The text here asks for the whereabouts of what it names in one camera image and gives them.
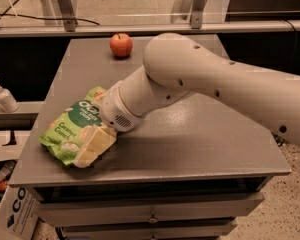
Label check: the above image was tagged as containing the grey lower drawer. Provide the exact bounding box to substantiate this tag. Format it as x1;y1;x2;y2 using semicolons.
64;219;237;240

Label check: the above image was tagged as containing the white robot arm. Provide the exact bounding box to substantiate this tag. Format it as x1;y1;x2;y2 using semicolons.
73;33;300;168

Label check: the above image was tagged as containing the black cable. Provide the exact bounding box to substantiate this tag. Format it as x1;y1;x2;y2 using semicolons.
0;0;101;27

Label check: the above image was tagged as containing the grey upper drawer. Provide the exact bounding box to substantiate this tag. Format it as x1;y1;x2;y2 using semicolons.
35;192;265;227

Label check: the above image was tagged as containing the right metal bracket post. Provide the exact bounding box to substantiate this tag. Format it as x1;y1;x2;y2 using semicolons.
190;0;206;29

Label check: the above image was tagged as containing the white pump bottle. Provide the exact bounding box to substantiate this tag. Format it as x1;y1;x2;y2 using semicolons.
0;85;19;113

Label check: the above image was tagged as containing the left metal bracket post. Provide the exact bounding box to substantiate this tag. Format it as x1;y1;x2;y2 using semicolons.
57;0;77;32

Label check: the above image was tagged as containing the grey side shelf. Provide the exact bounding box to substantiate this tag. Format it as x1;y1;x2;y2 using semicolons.
0;100;46;130

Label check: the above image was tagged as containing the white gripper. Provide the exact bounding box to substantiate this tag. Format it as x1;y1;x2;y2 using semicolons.
73;82;142;168

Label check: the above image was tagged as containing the metal bracket post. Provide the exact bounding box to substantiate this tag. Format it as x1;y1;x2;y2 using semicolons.
57;0;77;32
190;0;206;29

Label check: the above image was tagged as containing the white cardboard box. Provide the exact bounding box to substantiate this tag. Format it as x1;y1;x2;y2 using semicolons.
0;187;38;240

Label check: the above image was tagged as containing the red apple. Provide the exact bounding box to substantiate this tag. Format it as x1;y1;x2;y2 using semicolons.
110;33;133;58

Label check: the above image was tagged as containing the green rice chip bag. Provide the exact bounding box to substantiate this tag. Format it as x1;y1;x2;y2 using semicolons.
39;86;107;166

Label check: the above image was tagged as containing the grey drawer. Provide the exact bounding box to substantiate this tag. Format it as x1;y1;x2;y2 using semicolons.
35;192;265;227
64;219;237;240

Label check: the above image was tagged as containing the metal frame rail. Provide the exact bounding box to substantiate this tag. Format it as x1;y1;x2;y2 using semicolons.
0;20;300;38

